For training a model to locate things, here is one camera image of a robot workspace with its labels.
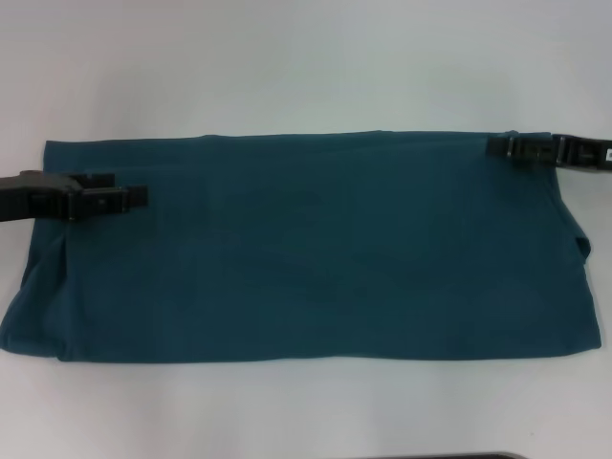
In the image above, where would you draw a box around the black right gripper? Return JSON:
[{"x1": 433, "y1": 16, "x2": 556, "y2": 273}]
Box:
[{"x1": 485, "y1": 134, "x2": 612, "y2": 174}]

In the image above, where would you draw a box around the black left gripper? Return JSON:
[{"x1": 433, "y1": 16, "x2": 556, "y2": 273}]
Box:
[{"x1": 0, "y1": 169, "x2": 150, "y2": 224}]

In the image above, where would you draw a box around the teal T-shirt with beige print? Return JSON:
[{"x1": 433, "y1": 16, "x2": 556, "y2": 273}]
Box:
[{"x1": 0, "y1": 127, "x2": 602, "y2": 362}]

